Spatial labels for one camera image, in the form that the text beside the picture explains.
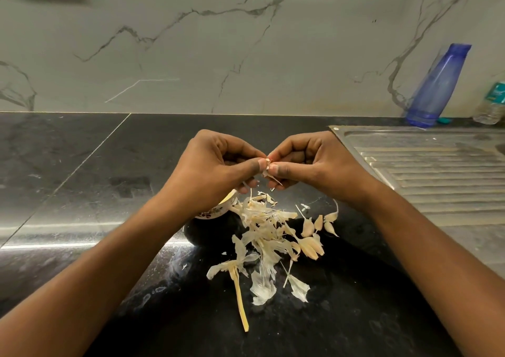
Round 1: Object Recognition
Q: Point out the person's right hand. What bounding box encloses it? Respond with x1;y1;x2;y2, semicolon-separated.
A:
267;131;380;211

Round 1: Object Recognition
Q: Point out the person's left hand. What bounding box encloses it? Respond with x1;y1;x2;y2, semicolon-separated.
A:
159;129;271;218

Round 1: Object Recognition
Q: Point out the garlic clove with peel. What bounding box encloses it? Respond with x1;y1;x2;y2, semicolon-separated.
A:
263;158;284;187

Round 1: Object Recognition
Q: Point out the person's left forearm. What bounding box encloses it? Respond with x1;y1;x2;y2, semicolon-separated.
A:
0;192;198;357

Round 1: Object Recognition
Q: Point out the person's right forearm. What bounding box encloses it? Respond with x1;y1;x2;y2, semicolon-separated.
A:
354;181;505;357

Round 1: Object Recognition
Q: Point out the small white floral bowl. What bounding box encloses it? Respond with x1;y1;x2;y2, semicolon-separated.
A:
194;189;240;220

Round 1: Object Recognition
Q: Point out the pile of garlic peels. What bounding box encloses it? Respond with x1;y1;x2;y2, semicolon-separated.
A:
206;191;340;306

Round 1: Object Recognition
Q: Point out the dry garlic stem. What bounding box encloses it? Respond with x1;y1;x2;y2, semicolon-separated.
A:
229;266;250;333

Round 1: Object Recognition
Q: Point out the steel sink drainboard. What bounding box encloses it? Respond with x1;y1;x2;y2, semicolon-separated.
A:
328;125;505;279

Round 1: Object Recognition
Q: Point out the blue plastic water bottle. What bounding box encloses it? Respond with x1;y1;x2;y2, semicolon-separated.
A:
405;43;472;129

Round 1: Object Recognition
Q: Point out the clear plastic bottle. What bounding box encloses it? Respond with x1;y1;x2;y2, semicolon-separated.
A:
472;81;505;125

